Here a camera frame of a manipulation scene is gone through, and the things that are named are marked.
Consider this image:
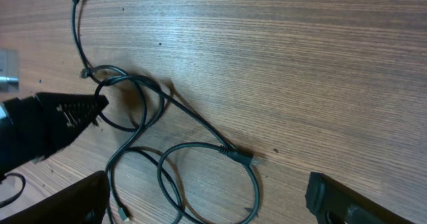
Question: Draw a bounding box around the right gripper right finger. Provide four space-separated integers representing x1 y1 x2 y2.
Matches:
305 172 413 224

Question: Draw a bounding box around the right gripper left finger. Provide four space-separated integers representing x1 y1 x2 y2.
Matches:
1 171 110 224

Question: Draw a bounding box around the black cable with USB-A plug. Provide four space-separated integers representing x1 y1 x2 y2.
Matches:
95 74 264 224

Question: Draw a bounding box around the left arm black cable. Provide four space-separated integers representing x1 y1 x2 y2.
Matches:
0 172 27 209

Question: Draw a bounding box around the black cable with small plugs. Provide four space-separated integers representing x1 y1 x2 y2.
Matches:
71 0 184 224

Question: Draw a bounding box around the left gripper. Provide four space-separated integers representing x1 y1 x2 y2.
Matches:
1 93 109 175

